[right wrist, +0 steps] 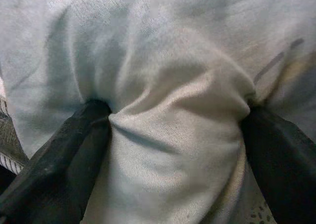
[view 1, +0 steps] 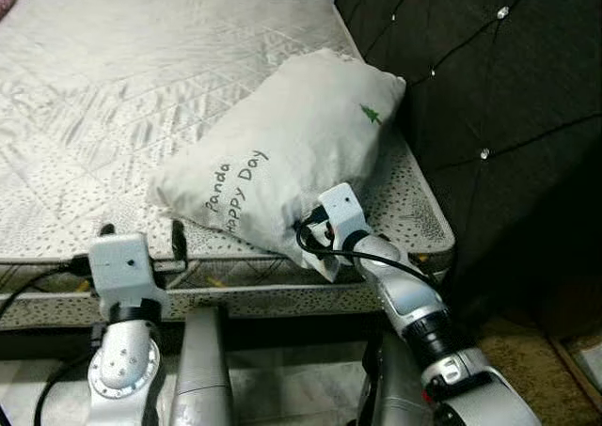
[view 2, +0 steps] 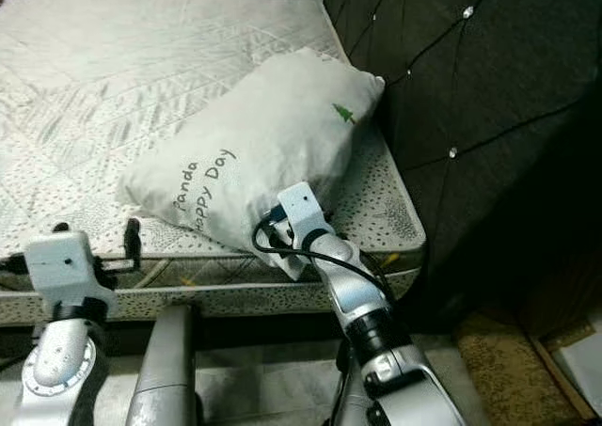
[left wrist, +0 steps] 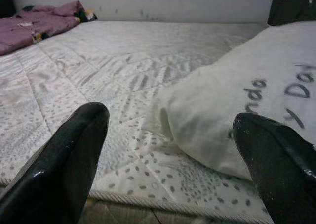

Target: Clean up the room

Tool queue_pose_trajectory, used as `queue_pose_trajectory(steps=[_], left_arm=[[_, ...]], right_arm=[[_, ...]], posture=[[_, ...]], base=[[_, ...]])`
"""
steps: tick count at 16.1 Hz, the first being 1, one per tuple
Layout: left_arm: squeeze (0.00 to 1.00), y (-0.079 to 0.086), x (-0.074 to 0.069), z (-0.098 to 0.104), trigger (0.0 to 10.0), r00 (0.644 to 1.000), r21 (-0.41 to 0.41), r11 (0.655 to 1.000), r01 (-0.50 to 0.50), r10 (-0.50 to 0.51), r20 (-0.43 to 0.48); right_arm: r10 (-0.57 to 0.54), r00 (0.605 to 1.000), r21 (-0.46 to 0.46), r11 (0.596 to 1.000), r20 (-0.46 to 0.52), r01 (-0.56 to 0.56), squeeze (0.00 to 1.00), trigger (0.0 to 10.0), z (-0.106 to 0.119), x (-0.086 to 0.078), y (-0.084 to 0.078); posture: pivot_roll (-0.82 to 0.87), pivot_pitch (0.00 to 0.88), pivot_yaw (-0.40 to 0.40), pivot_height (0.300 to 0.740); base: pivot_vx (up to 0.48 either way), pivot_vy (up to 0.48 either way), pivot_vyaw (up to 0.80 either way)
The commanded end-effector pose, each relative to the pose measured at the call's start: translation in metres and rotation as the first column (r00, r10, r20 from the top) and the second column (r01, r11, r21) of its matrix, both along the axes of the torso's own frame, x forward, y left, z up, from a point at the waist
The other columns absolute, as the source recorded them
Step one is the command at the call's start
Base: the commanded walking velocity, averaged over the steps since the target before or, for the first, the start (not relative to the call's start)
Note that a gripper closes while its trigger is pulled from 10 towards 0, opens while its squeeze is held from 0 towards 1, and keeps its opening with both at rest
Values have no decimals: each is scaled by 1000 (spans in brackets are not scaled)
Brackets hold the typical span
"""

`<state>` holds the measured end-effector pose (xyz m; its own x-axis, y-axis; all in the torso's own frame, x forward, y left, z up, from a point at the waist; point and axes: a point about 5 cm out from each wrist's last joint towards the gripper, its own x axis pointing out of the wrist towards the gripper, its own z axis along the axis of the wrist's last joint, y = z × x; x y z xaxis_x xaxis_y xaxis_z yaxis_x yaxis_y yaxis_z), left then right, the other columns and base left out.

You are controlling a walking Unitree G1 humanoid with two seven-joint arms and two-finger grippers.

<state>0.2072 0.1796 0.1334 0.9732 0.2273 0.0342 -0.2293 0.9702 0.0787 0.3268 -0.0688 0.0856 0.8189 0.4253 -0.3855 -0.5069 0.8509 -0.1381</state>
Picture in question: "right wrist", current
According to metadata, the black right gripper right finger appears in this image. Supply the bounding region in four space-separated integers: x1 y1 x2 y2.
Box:
240 105 316 224

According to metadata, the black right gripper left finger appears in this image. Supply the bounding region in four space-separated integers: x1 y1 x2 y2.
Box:
0 99 112 224

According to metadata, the grey quilted mattress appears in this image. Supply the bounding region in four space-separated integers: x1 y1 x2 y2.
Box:
0 95 274 224

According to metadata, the white printed pillow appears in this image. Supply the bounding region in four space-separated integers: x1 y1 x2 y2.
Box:
0 0 316 224

